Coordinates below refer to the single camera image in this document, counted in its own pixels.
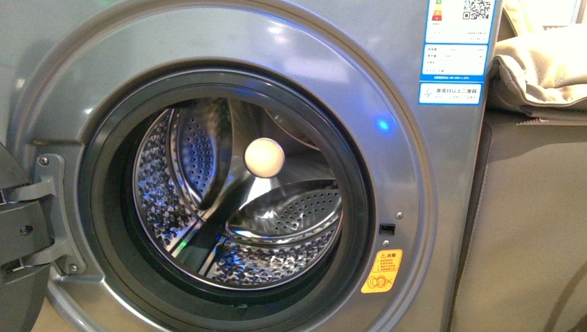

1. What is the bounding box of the beige folded cloth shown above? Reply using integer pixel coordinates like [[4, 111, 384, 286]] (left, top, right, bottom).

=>
[[487, 1, 586, 125]]

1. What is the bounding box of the blue white energy label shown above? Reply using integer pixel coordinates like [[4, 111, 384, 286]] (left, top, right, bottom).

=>
[[419, 0, 498, 106]]

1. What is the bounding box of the grey front-load washing machine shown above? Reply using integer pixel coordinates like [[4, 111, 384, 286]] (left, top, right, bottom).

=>
[[1, 1, 501, 331]]

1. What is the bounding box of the dark washing machine door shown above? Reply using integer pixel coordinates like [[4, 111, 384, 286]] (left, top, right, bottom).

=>
[[1, 145, 55, 331]]

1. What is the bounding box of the stainless steel washer drum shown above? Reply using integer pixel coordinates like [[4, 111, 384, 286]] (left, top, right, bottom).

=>
[[132, 97, 343, 291]]

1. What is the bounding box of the orange warning sticker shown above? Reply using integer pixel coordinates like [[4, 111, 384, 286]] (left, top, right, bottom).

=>
[[361, 249, 403, 294]]

